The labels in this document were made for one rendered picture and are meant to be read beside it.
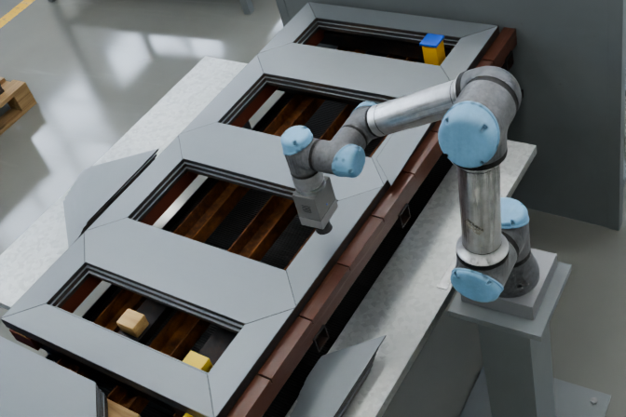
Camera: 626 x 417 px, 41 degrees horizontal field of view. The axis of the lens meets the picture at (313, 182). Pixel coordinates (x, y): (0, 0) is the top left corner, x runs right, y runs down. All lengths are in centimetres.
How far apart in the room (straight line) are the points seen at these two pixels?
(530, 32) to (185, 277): 135
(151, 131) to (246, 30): 197
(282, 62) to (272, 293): 101
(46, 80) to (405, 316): 333
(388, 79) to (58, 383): 131
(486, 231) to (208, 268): 77
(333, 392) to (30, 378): 74
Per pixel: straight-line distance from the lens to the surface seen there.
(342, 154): 189
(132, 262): 234
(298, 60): 285
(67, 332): 226
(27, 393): 220
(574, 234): 327
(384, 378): 209
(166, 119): 297
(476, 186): 174
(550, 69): 288
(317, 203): 203
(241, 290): 214
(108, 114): 456
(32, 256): 269
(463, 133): 163
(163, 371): 206
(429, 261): 230
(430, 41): 272
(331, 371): 208
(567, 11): 274
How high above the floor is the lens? 238
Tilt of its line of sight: 41 degrees down
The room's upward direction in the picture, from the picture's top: 17 degrees counter-clockwise
